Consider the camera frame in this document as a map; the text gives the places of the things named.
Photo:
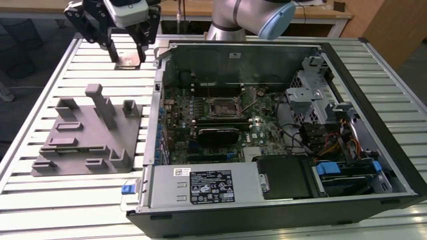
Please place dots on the black open PC case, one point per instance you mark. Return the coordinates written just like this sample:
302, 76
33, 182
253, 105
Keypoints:
234, 225

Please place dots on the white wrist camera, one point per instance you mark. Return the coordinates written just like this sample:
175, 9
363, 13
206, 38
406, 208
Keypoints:
130, 15

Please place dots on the black RAM slot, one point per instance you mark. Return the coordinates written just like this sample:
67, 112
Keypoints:
222, 121
221, 86
221, 91
222, 126
221, 95

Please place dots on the black power supply label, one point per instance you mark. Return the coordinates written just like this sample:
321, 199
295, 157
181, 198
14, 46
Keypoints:
211, 186

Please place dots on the grey metal drive cage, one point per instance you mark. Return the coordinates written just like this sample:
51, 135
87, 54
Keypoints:
302, 98

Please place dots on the black optical drive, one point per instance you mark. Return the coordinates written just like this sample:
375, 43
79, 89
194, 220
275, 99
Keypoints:
287, 175

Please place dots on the grey plastic bracket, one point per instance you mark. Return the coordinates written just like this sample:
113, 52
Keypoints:
341, 107

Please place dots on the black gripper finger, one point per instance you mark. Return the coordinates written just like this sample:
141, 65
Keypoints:
149, 35
90, 27

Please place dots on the grey parts rack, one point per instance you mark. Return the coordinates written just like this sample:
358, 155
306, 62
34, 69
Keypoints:
97, 140

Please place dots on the wooden cabinet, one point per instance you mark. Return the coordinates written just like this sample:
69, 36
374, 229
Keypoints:
394, 30

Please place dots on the CPU socket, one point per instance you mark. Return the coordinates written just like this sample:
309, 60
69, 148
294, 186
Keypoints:
221, 107

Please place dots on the blue case latch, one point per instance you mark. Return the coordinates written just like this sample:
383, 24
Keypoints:
129, 189

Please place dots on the green RAM stick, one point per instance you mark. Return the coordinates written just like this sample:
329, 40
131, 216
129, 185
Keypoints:
74, 150

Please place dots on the green motherboard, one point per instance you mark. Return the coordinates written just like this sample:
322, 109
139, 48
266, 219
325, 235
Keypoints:
267, 117

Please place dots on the dark office chair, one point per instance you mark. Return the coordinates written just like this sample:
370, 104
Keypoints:
21, 50

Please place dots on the small black box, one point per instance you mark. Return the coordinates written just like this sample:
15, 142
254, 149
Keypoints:
339, 6

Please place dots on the silver CPU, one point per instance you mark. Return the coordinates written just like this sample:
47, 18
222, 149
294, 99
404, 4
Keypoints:
129, 62

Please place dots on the silver curved bar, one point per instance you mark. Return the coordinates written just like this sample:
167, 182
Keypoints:
357, 130

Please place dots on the silver chipset heatsink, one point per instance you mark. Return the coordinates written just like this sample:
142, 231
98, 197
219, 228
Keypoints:
253, 153

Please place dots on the grey power supply unit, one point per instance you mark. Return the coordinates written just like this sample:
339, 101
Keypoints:
161, 187

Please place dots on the black expansion slot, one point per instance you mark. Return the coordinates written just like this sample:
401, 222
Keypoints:
205, 158

